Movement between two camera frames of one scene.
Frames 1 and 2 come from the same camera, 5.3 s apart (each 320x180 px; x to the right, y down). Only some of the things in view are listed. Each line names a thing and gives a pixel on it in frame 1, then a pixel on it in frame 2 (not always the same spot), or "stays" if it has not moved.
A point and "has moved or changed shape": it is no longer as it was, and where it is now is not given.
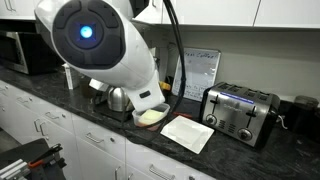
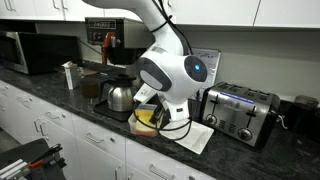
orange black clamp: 54,150 stays
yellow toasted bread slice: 165,85 has moved or changed shape
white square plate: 188,133 stays
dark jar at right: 306,114 stays
